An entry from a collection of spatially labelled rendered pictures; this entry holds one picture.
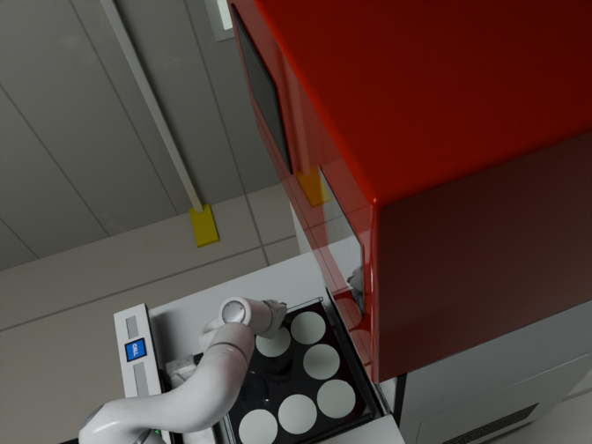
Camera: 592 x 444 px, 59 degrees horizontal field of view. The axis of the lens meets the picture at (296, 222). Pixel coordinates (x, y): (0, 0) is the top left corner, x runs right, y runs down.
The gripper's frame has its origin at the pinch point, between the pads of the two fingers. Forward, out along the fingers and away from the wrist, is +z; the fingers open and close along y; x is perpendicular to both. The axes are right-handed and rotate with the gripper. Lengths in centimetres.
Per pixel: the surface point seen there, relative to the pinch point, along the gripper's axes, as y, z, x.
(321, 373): 7.1, -1.0, 16.8
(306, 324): -2.0, 3.3, 5.8
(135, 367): 28.0, -16.9, -26.6
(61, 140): -20, 30, -145
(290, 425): 21.5, -7.7, 17.0
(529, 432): 4, 100, 79
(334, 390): 9.2, -2.0, 22.2
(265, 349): 8.9, -1.8, -0.3
